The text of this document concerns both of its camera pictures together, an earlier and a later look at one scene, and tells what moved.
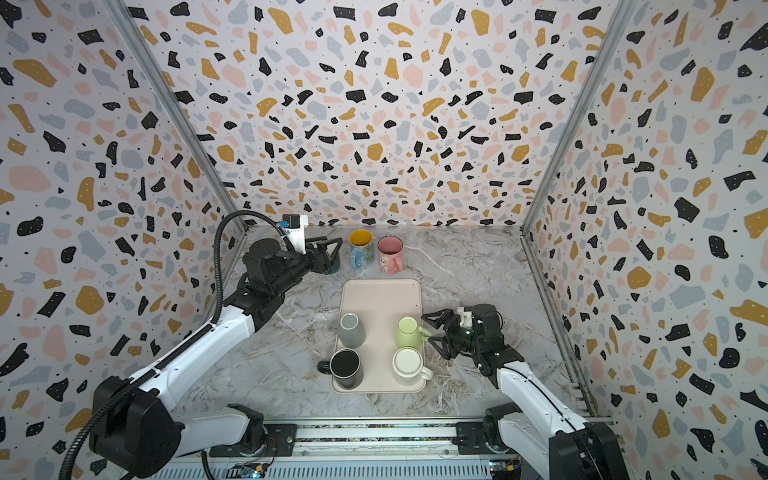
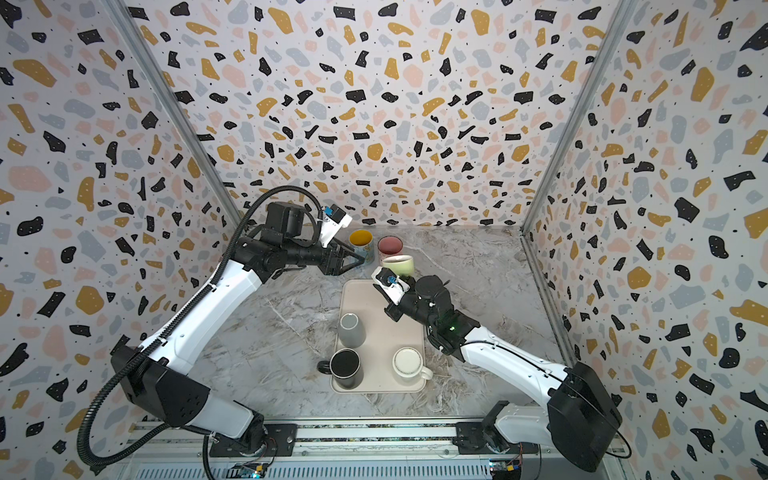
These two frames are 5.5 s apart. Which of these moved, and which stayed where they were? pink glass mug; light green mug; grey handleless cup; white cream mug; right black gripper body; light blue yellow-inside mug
Moved: right black gripper body; light green mug
Stayed: pink glass mug; grey handleless cup; light blue yellow-inside mug; white cream mug
